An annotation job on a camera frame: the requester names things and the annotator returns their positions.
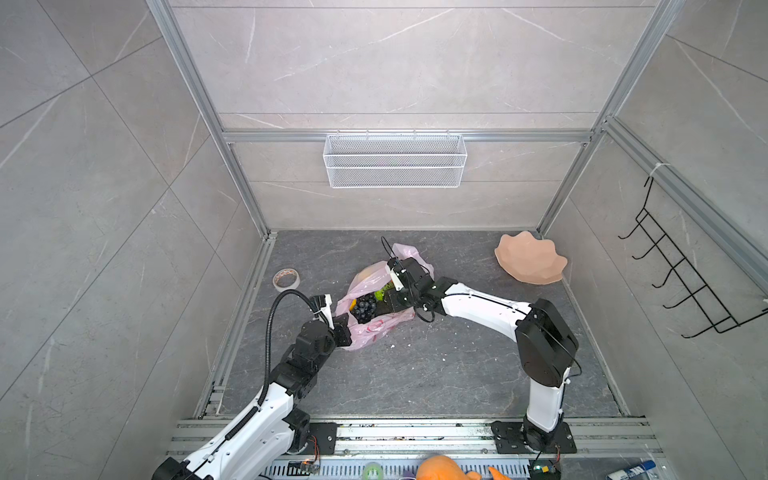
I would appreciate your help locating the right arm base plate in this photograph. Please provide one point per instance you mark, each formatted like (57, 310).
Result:
(521, 437)

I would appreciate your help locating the pink plastic bag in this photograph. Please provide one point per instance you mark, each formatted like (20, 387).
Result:
(369, 280)

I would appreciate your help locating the green tape roll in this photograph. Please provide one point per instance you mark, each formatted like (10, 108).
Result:
(373, 471)

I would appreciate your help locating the green fake fruit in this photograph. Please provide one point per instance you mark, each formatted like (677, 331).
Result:
(380, 294)

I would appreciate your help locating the blue white tube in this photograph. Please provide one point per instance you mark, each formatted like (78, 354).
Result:
(633, 471)

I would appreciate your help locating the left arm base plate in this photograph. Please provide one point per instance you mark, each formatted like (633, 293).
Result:
(314, 438)

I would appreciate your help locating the white wire mesh basket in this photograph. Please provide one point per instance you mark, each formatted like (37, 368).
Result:
(368, 161)

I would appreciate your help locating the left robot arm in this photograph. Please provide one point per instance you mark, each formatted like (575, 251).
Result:
(272, 424)

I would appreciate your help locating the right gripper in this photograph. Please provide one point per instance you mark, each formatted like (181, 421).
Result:
(391, 302)

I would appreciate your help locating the black fake grapes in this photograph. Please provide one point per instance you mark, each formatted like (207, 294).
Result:
(364, 308)

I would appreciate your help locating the orange plush toy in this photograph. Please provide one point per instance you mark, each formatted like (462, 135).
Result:
(444, 468)

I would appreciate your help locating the pink scalloped bowl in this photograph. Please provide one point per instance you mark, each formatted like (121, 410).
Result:
(530, 260)

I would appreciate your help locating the black wire hook rack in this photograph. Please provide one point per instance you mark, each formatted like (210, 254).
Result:
(679, 266)

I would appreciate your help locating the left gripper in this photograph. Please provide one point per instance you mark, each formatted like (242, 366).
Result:
(341, 331)

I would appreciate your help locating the masking tape roll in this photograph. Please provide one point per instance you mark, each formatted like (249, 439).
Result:
(286, 279)

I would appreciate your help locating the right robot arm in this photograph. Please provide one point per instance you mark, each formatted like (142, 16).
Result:
(546, 345)

